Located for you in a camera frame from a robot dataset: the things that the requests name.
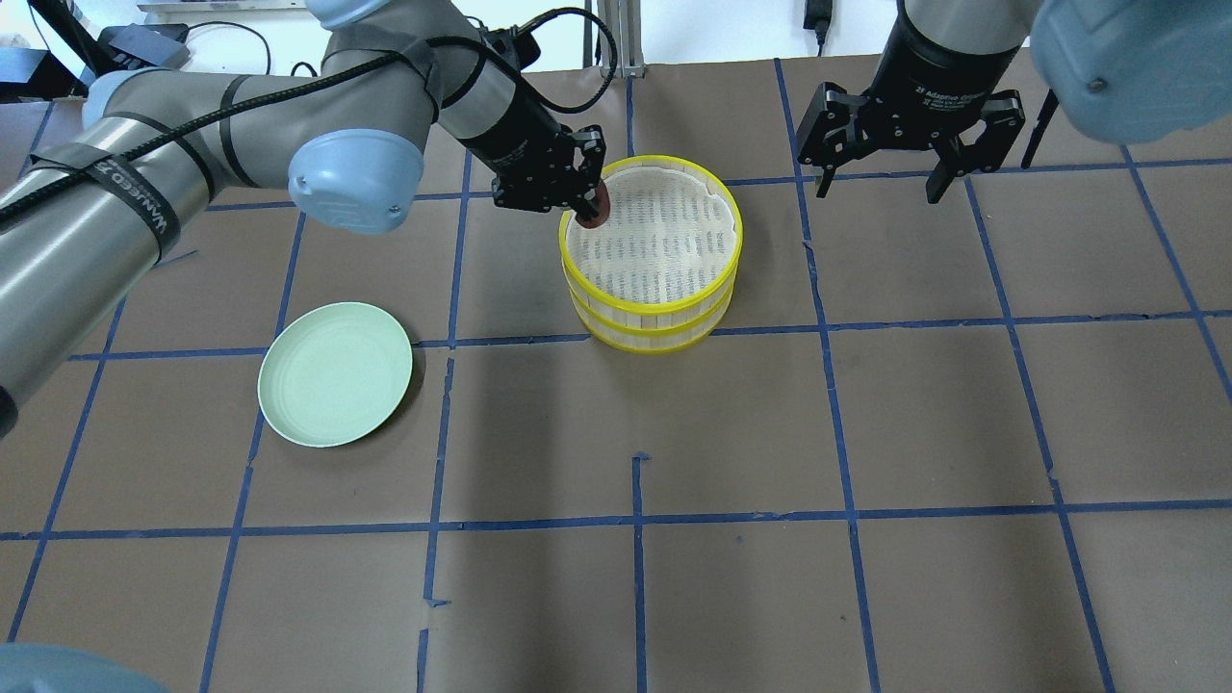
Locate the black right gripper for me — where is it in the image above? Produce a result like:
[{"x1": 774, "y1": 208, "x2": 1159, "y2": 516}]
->
[{"x1": 796, "y1": 14, "x2": 1025, "y2": 205}]

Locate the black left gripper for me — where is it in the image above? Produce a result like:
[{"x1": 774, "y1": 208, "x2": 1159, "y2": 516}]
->
[{"x1": 460, "y1": 58, "x2": 607, "y2": 222}]

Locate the brown bun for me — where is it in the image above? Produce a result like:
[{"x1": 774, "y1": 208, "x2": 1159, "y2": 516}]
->
[{"x1": 572, "y1": 178, "x2": 611, "y2": 229}]

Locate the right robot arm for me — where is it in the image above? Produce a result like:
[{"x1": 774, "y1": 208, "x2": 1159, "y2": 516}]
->
[{"x1": 795, "y1": 1, "x2": 1231, "y2": 203}]

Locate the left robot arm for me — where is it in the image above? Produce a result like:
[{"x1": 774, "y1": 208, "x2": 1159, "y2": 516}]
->
[{"x1": 1, "y1": 1, "x2": 611, "y2": 433}]

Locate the black power adapter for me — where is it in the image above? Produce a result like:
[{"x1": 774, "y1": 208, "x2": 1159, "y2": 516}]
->
[{"x1": 804, "y1": 0, "x2": 834, "y2": 35}]

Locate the light green plate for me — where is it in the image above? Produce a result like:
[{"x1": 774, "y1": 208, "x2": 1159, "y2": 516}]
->
[{"x1": 257, "y1": 301, "x2": 414, "y2": 449}]

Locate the aluminium frame post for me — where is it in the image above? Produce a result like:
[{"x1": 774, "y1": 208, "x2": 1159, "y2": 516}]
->
[{"x1": 588, "y1": 0, "x2": 647, "y2": 78}]

